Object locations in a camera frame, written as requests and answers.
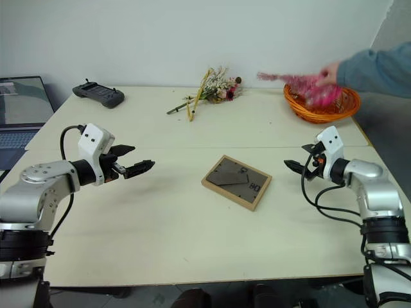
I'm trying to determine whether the laptop computer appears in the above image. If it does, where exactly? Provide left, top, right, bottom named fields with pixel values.
left=0, top=75, right=56, bottom=171

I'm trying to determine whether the person's bare hand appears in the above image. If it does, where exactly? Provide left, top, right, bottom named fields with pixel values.
left=320, top=61, right=342, bottom=87

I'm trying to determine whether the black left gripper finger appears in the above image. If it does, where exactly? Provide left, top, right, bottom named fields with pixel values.
left=110, top=144, right=137, bottom=158
left=123, top=158, right=157, bottom=180

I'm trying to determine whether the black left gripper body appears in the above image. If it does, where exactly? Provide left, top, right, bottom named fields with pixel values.
left=98, top=153, right=129, bottom=184

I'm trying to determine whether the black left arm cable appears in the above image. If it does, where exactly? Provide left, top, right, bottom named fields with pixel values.
left=48, top=124, right=86, bottom=244

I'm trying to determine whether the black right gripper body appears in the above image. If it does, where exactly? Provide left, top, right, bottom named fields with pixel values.
left=304, top=144, right=327, bottom=182

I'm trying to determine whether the pink dried flower bunch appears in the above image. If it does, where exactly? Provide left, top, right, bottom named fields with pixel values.
left=256, top=71, right=344, bottom=108

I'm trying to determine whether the dried flower bouquet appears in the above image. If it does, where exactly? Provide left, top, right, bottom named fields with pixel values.
left=166, top=65, right=243, bottom=123

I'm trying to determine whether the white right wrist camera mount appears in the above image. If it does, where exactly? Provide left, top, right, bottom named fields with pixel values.
left=313, top=125, right=345, bottom=181

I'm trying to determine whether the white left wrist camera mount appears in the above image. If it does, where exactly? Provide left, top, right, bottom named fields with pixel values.
left=78, top=123, right=116, bottom=187

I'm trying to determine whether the black handheld controller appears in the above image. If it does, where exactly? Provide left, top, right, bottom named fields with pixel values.
left=71, top=78, right=126, bottom=110

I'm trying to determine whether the orange woven basket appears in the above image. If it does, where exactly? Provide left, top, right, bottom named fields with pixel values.
left=283, top=82, right=362, bottom=124

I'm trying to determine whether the wooden picture frame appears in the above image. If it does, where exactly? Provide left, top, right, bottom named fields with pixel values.
left=201, top=155, right=273, bottom=212

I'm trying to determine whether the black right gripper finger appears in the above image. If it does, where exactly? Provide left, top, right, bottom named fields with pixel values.
left=283, top=159, right=310, bottom=176
left=301, top=142, right=324, bottom=155

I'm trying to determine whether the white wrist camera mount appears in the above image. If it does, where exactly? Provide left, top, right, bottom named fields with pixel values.
left=313, top=125, right=345, bottom=181
left=78, top=123, right=116, bottom=187

